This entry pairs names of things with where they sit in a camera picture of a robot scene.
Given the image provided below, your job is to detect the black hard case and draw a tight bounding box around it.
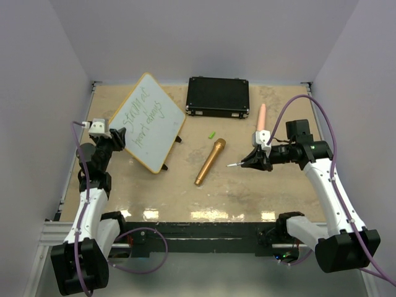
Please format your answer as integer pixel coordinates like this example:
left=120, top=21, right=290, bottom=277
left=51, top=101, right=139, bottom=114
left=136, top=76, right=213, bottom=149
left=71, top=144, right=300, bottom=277
left=185, top=76, right=251, bottom=119

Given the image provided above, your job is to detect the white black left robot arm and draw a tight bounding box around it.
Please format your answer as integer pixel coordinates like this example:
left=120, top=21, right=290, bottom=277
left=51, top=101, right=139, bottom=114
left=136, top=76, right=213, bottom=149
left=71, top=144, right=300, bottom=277
left=51, top=128, right=128, bottom=296

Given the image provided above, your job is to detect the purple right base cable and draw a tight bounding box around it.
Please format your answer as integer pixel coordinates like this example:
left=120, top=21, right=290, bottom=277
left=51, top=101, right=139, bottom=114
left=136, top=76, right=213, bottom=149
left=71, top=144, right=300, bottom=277
left=277, top=247, right=313, bottom=267

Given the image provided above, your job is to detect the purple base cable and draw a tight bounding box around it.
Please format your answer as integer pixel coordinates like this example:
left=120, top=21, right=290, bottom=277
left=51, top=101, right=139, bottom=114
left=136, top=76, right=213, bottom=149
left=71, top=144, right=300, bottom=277
left=277, top=247, right=313, bottom=267
left=106, top=227, right=170, bottom=275

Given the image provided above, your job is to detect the gold microphone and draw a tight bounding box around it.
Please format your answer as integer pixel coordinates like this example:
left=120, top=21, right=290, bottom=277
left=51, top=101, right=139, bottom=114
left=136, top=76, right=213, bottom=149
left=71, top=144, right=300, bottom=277
left=194, top=138, right=226, bottom=186

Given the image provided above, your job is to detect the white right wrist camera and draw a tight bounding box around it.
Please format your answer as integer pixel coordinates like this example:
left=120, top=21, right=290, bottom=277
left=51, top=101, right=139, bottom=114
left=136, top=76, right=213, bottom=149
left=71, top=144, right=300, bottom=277
left=252, top=130, right=272, bottom=153

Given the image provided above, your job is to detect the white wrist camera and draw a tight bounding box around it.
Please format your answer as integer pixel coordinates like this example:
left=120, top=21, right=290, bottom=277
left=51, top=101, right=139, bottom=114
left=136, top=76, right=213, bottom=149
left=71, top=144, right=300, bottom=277
left=88, top=118, right=111, bottom=138
left=252, top=130, right=272, bottom=153

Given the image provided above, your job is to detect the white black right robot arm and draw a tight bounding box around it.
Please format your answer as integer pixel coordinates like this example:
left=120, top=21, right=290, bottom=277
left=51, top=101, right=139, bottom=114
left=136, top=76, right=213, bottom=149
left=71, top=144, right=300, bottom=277
left=241, top=119, right=381, bottom=273

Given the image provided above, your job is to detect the yellow framed whiteboard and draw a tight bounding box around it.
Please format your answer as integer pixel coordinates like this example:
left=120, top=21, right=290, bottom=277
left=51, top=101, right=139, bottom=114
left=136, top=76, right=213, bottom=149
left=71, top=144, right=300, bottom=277
left=109, top=72, right=186, bottom=174

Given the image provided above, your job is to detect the pink small object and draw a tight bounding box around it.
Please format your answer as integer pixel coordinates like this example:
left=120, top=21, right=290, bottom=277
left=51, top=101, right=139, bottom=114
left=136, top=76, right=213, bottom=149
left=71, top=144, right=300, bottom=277
left=257, top=104, right=266, bottom=131

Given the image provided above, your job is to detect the white green whiteboard marker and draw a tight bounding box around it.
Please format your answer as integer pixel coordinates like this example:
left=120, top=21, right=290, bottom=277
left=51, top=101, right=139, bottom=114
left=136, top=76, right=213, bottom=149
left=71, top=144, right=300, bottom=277
left=226, top=162, right=244, bottom=167

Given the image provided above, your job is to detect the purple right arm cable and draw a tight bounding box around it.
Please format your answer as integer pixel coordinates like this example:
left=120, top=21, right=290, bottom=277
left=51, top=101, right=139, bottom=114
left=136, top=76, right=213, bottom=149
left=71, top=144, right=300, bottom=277
left=267, top=95, right=396, bottom=287

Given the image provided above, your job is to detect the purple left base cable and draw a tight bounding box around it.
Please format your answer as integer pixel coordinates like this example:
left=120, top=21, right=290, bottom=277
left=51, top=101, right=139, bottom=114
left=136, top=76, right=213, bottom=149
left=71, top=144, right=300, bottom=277
left=106, top=227, right=170, bottom=275

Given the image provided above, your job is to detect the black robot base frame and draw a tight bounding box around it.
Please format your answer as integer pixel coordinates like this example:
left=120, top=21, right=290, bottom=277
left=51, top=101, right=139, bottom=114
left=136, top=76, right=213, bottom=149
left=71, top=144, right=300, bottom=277
left=111, top=221, right=310, bottom=259

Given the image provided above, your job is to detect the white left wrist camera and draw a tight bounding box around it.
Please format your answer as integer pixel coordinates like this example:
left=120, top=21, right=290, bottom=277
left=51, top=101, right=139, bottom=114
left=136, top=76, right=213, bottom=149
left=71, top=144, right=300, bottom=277
left=88, top=118, right=111, bottom=138

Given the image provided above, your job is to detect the metal wire easel stand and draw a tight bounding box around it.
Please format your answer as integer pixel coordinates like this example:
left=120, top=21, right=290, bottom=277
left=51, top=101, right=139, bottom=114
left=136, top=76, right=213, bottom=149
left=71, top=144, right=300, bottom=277
left=161, top=136, right=182, bottom=171

